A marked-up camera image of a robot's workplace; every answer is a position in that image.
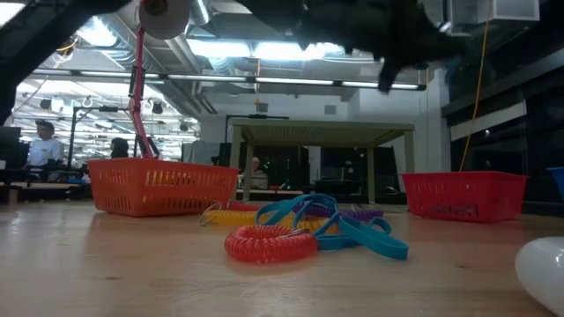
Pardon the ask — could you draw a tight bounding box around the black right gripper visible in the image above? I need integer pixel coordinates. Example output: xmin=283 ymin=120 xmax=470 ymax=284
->
xmin=237 ymin=0 xmax=468 ymax=93

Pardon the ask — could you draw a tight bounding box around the red plastic basket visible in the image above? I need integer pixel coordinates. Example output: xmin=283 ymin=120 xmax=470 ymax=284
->
xmin=400 ymin=170 xmax=529 ymax=225

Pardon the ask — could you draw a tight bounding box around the purple coil wristband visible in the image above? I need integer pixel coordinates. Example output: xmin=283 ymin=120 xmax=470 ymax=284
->
xmin=303 ymin=203 xmax=350 ymax=220
xmin=345 ymin=209 xmax=384 ymax=222

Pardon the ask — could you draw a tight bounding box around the teal rubber band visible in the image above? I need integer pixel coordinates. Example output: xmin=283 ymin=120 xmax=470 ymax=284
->
xmin=338 ymin=215 xmax=410 ymax=261
xmin=315 ymin=217 xmax=393 ymax=252
xmin=255 ymin=193 xmax=341 ymax=239

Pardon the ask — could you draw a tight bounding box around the yellow coil wristband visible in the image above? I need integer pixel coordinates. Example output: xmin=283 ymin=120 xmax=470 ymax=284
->
xmin=257 ymin=213 xmax=340 ymax=235
xmin=198 ymin=201 xmax=261 ymax=227

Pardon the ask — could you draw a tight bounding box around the orange-red coil wristband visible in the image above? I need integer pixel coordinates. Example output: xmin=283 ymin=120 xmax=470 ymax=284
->
xmin=226 ymin=201 xmax=261 ymax=212

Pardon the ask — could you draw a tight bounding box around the blue plastic basket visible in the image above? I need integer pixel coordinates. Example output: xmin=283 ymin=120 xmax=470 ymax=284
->
xmin=545 ymin=166 xmax=564 ymax=202

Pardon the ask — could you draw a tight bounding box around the red coil wristband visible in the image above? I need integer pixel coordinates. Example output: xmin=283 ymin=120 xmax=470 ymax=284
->
xmin=224 ymin=225 xmax=319 ymax=264

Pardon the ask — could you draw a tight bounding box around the orange plastic basket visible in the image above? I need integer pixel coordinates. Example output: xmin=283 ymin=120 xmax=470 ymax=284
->
xmin=86 ymin=157 xmax=241 ymax=217

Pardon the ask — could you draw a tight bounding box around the red desk lamp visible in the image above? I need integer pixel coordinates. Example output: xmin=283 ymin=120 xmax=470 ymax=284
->
xmin=129 ymin=0 xmax=191 ymax=160

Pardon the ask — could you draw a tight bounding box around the person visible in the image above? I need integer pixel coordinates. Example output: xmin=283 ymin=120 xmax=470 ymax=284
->
xmin=109 ymin=136 xmax=130 ymax=159
xmin=26 ymin=119 xmax=66 ymax=171
xmin=241 ymin=157 xmax=270 ymax=190

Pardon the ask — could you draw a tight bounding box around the white earbuds case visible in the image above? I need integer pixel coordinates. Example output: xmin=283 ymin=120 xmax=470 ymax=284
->
xmin=514 ymin=236 xmax=564 ymax=317

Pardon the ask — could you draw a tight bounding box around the yellow cable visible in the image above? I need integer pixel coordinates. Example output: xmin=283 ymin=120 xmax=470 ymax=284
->
xmin=457 ymin=0 xmax=494 ymax=173

